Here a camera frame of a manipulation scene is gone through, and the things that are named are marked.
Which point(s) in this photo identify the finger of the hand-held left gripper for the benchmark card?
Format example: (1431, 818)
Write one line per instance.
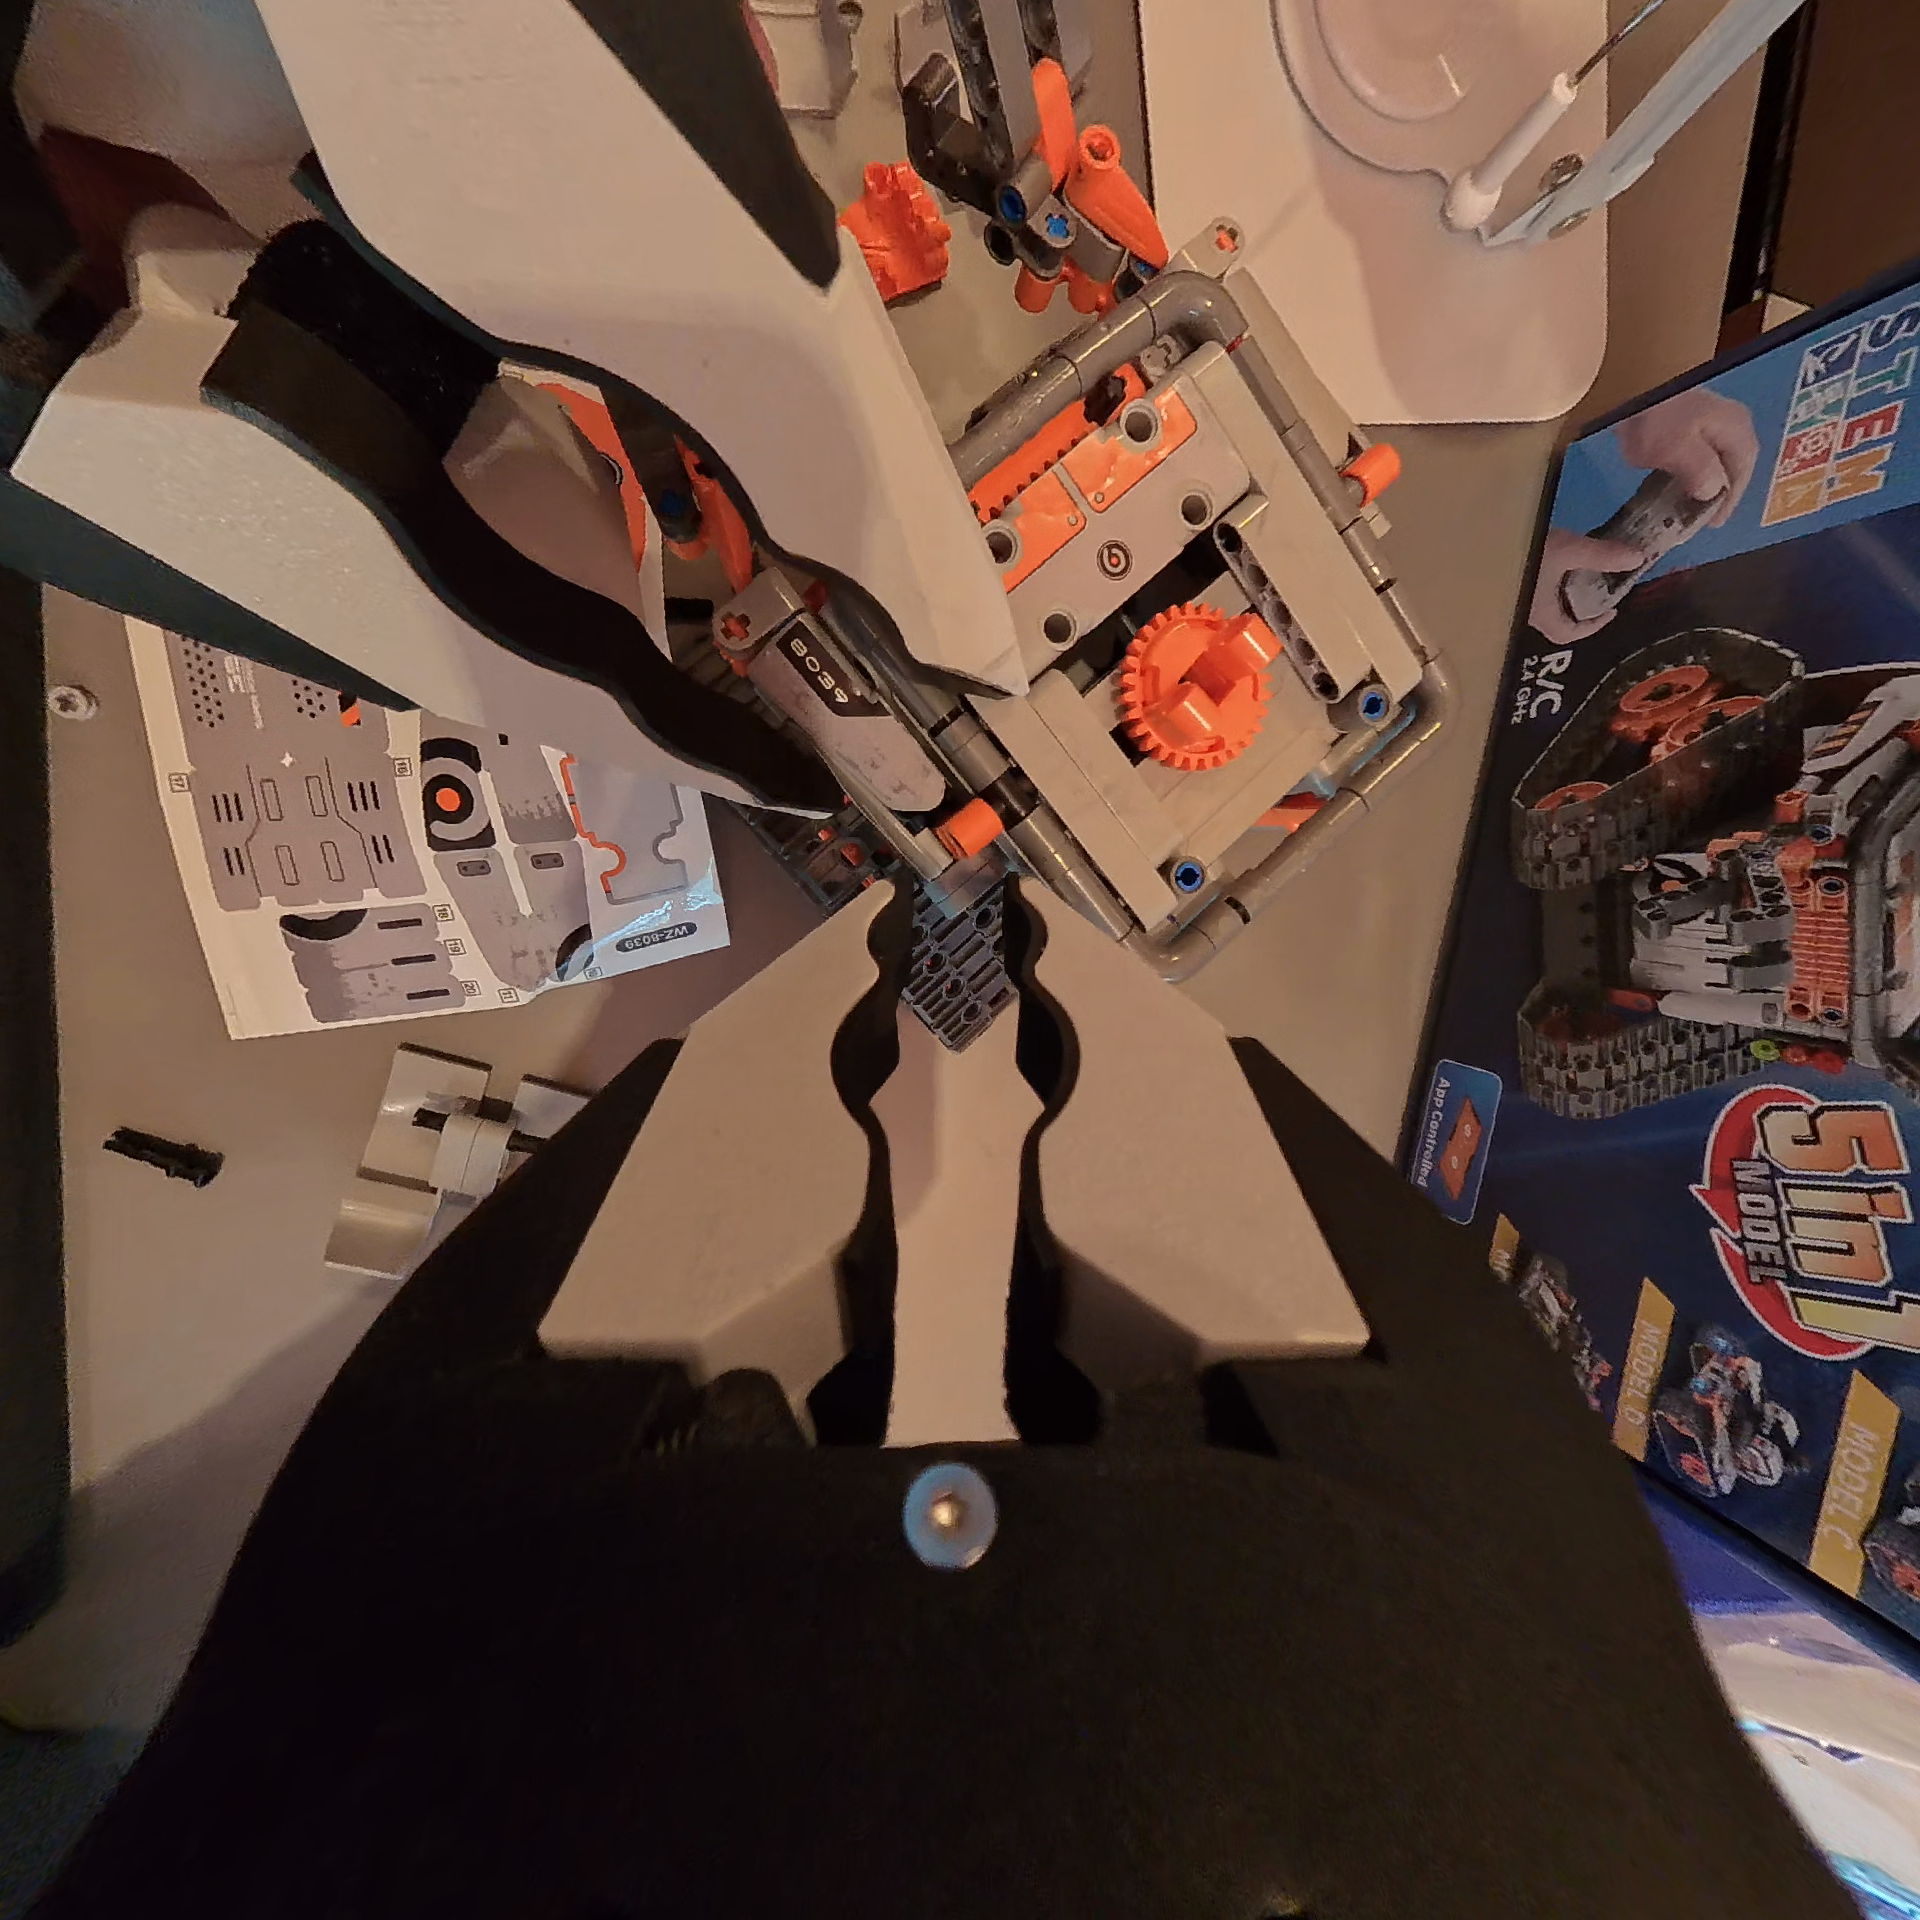
(226, 509)
(599, 227)

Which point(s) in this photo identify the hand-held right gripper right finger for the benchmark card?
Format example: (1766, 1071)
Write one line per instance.
(1185, 1198)

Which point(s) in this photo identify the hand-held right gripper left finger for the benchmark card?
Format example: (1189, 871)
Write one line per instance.
(705, 1198)

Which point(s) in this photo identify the grey orange sticker sheet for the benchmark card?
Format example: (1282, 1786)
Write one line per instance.
(302, 841)

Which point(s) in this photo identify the grey orange brick toy vehicle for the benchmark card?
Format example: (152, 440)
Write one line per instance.
(1117, 523)

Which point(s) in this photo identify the grey brick part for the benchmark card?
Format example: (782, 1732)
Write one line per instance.
(812, 59)

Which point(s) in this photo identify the orange brick connector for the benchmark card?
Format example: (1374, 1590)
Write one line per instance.
(895, 230)

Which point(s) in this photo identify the light grey brick assembly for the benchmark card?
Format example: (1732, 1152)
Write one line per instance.
(406, 1093)

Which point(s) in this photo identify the blue toy box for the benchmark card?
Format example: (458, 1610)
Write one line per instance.
(1651, 930)

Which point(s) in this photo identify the black brick pin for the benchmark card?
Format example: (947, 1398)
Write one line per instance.
(162, 1155)

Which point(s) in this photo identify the white book stand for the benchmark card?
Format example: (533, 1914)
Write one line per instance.
(1350, 268)

